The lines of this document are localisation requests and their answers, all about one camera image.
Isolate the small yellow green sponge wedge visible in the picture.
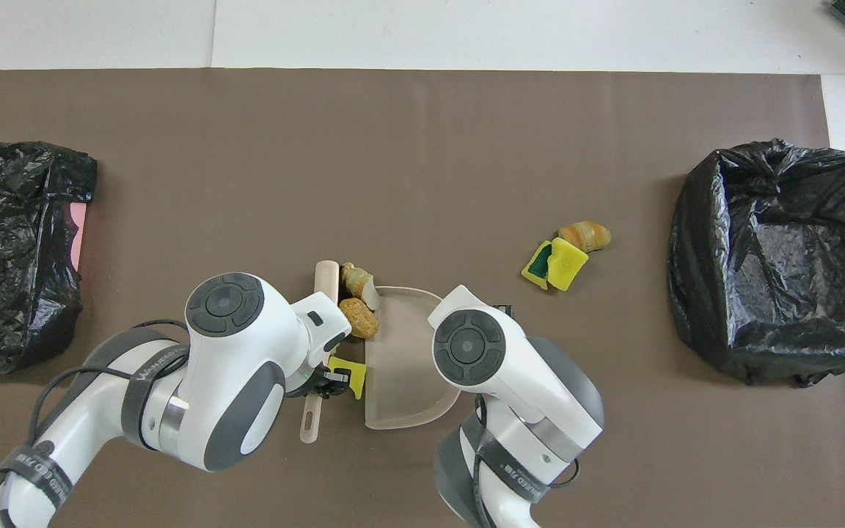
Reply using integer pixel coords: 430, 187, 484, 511
327, 356, 367, 400

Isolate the yellow green sponge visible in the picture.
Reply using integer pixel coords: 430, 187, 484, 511
521, 240, 555, 291

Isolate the brown toy bread piece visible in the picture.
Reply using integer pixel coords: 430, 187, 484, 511
338, 296, 381, 340

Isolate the black trash bag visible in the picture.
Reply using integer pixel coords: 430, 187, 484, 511
0, 142, 98, 375
668, 138, 845, 387

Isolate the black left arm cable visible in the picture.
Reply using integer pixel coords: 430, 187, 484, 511
30, 318, 190, 441

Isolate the left black trash bag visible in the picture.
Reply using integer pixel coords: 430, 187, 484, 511
0, 142, 98, 375

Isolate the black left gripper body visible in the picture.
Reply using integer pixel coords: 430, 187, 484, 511
287, 367, 351, 400

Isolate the beige plastic dustpan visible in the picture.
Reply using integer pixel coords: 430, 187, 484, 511
362, 285, 462, 430

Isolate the toy croissant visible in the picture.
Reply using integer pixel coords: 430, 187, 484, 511
559, 220, 612, 254

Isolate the right black trash bag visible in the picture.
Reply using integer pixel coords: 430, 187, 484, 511
668, 138, 845, 387

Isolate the plain yellow sponge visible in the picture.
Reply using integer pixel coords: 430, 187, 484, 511
546, 237, 590, 292

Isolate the brown table mat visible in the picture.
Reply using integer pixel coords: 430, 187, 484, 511
0, 68, 845, 528

